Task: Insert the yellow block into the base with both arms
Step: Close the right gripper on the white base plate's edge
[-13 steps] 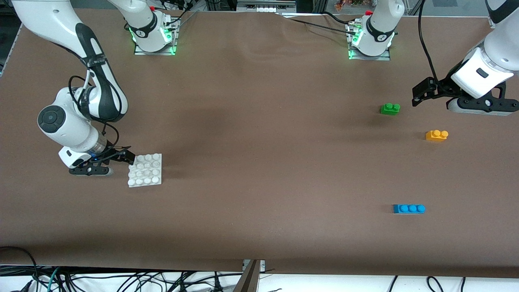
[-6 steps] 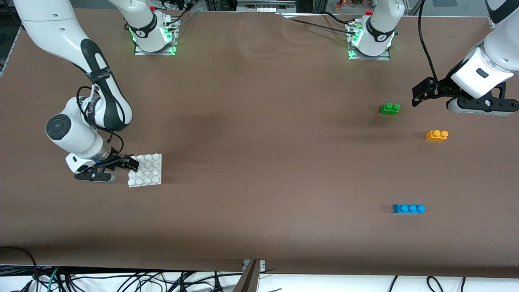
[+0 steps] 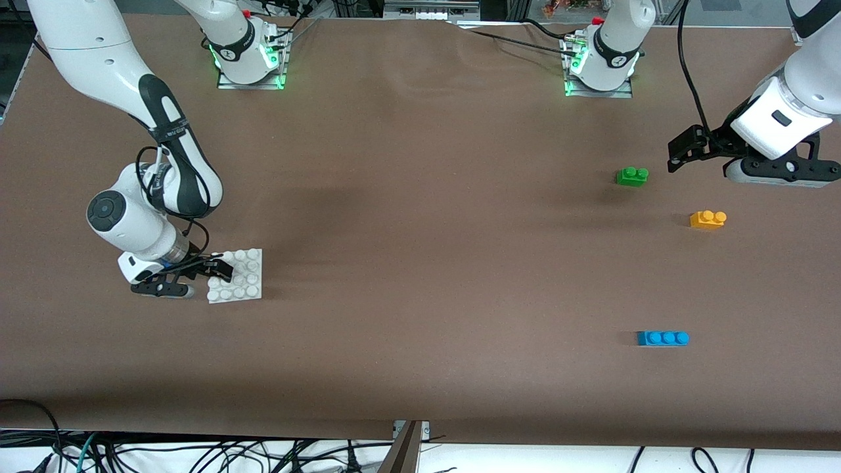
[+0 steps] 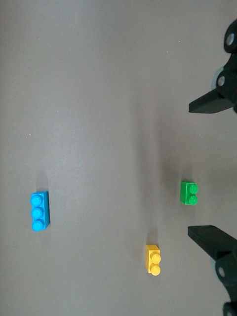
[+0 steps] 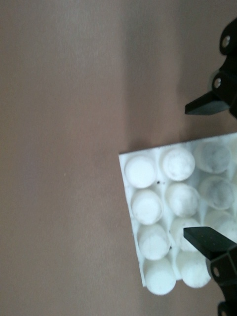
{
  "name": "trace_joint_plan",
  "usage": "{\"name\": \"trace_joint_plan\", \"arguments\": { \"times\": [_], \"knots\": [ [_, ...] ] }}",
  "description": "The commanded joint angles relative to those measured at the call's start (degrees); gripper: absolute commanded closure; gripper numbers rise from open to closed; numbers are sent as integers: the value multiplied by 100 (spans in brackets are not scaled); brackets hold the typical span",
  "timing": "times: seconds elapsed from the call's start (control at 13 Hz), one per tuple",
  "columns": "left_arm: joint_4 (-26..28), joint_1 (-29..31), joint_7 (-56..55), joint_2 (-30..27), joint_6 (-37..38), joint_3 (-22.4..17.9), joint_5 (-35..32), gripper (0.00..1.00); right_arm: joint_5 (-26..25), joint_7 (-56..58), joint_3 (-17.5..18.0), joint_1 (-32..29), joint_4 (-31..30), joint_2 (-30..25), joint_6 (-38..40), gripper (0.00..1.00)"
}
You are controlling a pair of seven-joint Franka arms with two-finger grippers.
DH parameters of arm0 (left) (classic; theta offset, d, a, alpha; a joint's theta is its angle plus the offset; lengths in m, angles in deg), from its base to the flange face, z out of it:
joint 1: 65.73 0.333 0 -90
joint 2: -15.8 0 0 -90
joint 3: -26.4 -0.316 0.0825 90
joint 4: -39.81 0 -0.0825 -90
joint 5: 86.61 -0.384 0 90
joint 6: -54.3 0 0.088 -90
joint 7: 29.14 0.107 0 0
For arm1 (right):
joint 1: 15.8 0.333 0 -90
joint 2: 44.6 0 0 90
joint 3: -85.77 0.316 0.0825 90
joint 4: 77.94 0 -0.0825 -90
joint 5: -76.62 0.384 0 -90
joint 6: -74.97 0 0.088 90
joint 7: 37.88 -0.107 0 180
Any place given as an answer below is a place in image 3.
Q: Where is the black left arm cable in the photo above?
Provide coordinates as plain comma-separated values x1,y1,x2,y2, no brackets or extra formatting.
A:
677,0,714,142

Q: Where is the long black tabletop cable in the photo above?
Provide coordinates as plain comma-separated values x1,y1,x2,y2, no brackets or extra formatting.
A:
460,26,582,53

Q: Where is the white studded base plate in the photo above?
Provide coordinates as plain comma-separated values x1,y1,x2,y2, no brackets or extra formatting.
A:
207,248,263,304

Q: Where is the black floor cable loop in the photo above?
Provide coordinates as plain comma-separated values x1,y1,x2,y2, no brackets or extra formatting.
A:
0,399,63,473

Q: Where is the teal floor cable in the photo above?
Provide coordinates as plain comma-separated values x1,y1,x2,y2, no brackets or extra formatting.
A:
76,432,99,473

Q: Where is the white power strip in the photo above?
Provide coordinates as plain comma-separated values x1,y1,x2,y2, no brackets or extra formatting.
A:
383,0,480,20

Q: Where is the blue three-stud block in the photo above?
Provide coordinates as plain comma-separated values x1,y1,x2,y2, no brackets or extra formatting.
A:
637,330,691,348

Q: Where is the large table cover sheet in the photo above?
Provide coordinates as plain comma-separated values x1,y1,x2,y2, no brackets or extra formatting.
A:
0,12,841,453

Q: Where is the grey support beam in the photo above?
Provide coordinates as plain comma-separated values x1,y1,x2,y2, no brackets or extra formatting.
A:
376,420,422,473

